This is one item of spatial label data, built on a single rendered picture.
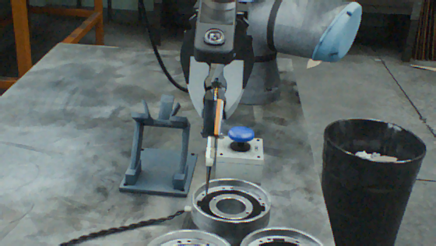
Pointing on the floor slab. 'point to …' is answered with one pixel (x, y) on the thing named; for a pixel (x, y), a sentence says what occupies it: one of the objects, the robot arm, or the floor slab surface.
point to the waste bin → (368, 179)
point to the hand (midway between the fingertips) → (214, 111)
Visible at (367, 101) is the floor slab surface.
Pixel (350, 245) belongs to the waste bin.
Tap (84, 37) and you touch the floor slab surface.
